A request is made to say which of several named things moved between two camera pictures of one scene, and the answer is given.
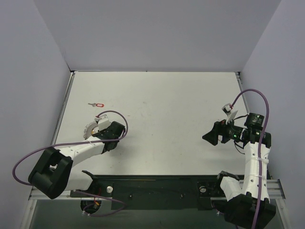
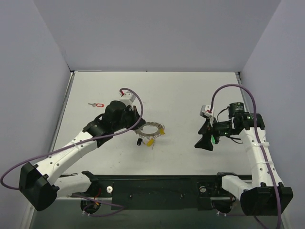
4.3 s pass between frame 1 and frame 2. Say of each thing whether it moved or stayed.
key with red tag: stayed
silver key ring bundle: moved
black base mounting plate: stayed
